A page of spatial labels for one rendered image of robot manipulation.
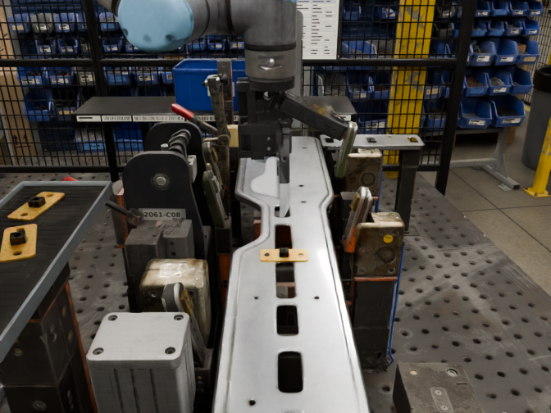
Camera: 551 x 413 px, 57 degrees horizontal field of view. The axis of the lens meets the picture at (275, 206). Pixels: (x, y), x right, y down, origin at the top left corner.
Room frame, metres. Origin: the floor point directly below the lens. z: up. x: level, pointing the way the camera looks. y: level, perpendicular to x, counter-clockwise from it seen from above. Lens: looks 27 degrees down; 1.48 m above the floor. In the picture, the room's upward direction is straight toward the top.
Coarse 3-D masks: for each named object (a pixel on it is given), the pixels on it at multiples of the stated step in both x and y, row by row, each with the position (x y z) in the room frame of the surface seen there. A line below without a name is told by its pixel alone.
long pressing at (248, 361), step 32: (320, 160) 1.22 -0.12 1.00; (320, 192) 1.03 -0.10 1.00; (288, 224) 0.88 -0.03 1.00; (320, 224) 0.88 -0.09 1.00; (256, 256) 0.76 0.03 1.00; (320, 256) 0.76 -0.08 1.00; (256, 288) 0.66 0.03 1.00; (320, 288) 0.66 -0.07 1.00; (224, 320) 0.58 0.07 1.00; (256, 320) 0.58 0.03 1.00; (320, 320) 0.58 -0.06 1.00; (224, 352) 0.51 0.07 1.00; (256, 352) 0.52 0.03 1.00; (320, 352) 0.52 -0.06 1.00; (352, 352) 0.52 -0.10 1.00; (224, 384) 0.46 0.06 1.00; (256, 384) 0.46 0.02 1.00; (320, 384) 0.46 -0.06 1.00; (352, 384) 0.46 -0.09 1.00
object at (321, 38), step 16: (304, 0) 1.77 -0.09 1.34; (320, 0) 1.77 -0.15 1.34; (336, 0) 1.77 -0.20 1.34; (304, 16) 1.77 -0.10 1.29; (320, 16) 1.77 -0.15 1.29; (336, 16) 1.77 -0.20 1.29; (304, 32) 1.77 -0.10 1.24; (320, 32) 1.77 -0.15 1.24; (336, 32) 1.77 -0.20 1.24; (304, 48) 1.77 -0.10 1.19; (320, 48) 1.77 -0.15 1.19; (336, 48) 1.77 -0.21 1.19
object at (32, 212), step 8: (48, 192) 0.68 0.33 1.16; (32, 200) 0.63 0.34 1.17; (40, 200) 0.63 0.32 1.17; (48, 200) 0.65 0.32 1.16; (56, 200) 0.65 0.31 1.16; (24, 208) 0.62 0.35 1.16; (32, 208) 0.62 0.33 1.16; (40, 208) 0.62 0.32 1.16; (48, 208) 0.63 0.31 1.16; (8, 216) 0.60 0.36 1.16; (16, 216) 0.60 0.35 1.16; (24, 216) 0.60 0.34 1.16; (32, 216) 0.60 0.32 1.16
